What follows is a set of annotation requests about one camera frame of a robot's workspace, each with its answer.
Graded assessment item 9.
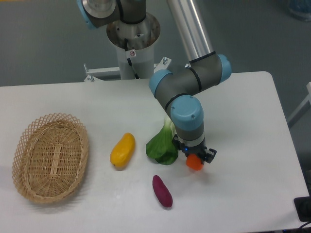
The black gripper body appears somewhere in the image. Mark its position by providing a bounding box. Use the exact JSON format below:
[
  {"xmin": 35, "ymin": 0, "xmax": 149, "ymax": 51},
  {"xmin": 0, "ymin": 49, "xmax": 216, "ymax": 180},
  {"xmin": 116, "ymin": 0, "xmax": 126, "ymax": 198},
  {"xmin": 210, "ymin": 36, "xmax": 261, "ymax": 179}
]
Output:
[{"xmin": 172, "ymin": 134, "xmax": 217, "ymax": 164}]

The orange fruit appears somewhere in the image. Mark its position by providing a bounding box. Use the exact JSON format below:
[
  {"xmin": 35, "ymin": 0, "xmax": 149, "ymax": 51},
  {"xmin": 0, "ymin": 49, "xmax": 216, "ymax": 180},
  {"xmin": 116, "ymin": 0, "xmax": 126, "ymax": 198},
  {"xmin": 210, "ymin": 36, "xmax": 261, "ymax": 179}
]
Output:
[{"xmin": 186, "ymin": 154, "xmax": 204, "ymax": 171}]

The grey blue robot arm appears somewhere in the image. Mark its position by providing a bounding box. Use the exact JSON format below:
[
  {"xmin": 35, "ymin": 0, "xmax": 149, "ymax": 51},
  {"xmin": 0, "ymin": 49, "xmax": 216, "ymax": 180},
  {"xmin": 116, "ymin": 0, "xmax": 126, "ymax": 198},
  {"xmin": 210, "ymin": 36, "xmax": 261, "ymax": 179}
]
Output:
[{"xmin": 77, "ymin": 0, "xmax": 232, "ymax": 165}]

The green leafy vegetable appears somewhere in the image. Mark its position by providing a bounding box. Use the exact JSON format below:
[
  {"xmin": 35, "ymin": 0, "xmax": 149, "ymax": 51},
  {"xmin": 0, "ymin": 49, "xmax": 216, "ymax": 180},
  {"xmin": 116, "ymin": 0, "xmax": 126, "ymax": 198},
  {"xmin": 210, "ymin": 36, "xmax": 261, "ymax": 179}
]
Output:
[{"xmin": 145, "ymin": 116, "xmax": 178, "ymax": 166}]

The purple sweet potato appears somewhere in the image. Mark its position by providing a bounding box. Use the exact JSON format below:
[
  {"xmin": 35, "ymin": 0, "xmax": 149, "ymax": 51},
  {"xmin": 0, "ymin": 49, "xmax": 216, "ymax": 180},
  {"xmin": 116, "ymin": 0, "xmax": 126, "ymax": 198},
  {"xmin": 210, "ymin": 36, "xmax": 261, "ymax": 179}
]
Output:
[{"xmin": 152, "ymin": 175, "xmax": 173, "ymax": 208}]

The yellow mango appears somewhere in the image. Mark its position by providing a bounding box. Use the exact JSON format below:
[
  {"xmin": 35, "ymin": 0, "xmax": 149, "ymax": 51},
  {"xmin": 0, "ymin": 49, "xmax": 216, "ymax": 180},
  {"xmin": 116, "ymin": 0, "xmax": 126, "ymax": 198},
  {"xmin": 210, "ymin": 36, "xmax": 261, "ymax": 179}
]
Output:
[{"xmin": 110, "ymin": 133, "xmax": 136, "ymax": 168}]

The black device at edge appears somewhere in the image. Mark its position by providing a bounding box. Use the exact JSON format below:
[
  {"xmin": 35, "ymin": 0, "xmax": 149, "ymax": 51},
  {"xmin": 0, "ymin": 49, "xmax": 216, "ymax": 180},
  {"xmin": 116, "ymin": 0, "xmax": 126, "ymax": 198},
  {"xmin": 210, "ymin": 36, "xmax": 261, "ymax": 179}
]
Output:
[{"xmin": 294, "ymin": 196, "xmax": 311, "ymax": 222}]

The woven wicker basket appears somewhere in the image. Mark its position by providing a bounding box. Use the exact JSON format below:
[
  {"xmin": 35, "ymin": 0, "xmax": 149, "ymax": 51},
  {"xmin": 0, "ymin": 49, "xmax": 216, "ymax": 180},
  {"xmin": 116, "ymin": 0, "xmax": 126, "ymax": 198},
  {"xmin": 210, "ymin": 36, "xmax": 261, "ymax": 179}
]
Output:
[{"xmin": 12, "ymin": 113, "xmax": 89, "ymax": 204}]

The blue object top right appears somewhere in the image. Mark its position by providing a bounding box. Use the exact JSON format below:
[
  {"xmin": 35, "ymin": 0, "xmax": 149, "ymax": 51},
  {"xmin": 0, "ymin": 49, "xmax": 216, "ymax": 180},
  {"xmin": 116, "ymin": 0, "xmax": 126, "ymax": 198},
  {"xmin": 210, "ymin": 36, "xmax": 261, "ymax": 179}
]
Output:
[{"xmin": 288, "ymin": 0, "xmax": 311, "ymax": 22}]

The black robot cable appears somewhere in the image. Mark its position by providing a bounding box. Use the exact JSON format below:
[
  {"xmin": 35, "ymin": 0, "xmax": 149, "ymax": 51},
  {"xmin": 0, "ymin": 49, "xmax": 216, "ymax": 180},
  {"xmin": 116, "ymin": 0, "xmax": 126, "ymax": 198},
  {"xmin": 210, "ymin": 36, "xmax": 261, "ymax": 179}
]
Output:
[{"xmin": 124, "ymin": 38, "xmax": 141, "ymax": 80}]

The white frame at right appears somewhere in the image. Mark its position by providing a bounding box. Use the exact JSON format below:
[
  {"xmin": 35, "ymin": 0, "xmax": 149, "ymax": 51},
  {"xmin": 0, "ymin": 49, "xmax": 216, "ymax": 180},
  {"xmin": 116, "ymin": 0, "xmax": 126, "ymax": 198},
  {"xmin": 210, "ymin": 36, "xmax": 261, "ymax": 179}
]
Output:
[{"xmin": 287, "ymin": 82, "xmax": 311, "ymax": 129}]

